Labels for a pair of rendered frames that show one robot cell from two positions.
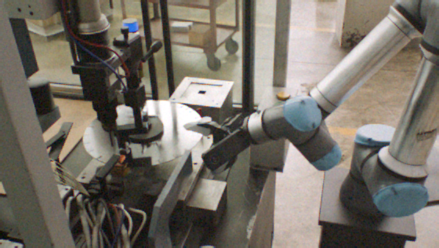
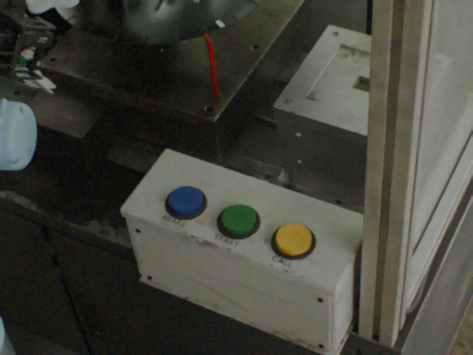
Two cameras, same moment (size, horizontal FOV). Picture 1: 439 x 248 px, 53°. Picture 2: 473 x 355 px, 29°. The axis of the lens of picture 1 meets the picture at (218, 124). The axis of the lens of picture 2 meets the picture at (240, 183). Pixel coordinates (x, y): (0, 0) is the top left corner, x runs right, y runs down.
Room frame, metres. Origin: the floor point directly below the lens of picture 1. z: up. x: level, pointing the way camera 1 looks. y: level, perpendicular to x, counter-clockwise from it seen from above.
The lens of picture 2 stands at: (1.40, -0.85, 1.72)
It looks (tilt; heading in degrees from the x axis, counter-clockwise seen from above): 48 degrees down; 105
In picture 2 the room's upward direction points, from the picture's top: 6 degrees counter-clockwise
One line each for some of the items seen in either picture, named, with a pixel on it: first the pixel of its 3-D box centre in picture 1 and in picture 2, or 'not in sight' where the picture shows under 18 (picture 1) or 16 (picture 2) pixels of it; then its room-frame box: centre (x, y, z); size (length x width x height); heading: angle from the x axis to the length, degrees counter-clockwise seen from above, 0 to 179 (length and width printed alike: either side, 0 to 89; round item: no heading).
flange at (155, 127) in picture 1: (143, 125); not in sight; (1.03, 0.21, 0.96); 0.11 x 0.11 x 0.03
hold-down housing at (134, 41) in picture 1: (130, 68); not in sight; (0.95, 0.20, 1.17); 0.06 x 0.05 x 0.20; 154
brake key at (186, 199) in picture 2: not in sight; (186, 203); (1.15, -0.18, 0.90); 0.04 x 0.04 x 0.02
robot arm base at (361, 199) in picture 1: (368, 184); not in sight; (0.95, -0.42, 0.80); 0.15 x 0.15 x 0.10
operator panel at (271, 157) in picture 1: (274, 126); (248, 252); (1.22, -0.18, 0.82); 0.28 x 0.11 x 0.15; 163
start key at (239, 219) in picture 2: not in sight; (239, 222); (1.21, -0.20, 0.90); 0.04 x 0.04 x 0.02
